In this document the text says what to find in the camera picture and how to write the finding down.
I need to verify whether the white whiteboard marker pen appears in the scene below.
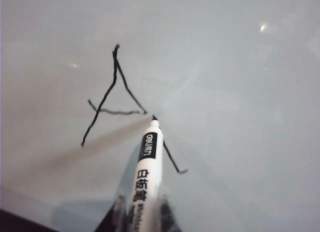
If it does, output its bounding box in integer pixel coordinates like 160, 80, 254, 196
125, 115, 165, 232

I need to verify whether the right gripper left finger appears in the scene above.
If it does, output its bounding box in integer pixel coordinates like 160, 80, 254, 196
94, 191, 133, 232

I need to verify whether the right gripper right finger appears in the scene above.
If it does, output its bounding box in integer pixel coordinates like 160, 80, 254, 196
156, 188, 186, 232

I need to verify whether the white glass whiteboard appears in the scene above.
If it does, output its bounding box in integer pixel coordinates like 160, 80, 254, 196
0, 0, 320, 232

